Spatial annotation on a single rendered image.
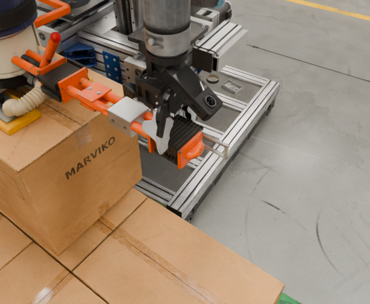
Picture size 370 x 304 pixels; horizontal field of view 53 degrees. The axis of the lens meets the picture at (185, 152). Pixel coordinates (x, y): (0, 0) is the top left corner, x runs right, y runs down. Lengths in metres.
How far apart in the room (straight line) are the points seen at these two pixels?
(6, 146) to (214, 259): 0.76
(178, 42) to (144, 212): 0.95
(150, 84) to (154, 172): 1.38
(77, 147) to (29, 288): 0.55
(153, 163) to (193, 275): 0.90
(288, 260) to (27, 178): 1.42
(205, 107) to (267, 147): 1.88
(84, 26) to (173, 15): 1.20
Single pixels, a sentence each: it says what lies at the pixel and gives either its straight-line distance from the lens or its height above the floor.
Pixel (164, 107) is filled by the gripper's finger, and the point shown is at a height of 1.32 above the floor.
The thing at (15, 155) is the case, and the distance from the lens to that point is 1.00.
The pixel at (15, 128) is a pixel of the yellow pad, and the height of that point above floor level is 1.09.
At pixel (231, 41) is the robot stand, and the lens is 1.61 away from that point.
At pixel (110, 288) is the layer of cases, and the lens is 1.32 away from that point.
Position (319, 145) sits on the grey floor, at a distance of 2.61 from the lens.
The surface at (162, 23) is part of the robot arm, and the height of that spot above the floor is 1.47.
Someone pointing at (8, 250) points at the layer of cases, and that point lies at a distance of 1.50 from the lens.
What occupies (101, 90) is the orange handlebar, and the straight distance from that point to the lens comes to 0.89.
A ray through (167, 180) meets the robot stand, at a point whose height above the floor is 0.21.
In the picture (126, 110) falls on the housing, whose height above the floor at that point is 1.22.
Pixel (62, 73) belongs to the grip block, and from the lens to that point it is 0.96.
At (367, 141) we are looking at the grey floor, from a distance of 2.77.
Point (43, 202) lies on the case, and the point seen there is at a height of 0.93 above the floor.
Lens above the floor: 1.73
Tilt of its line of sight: 46 degrees down
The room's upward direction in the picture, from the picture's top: straight up
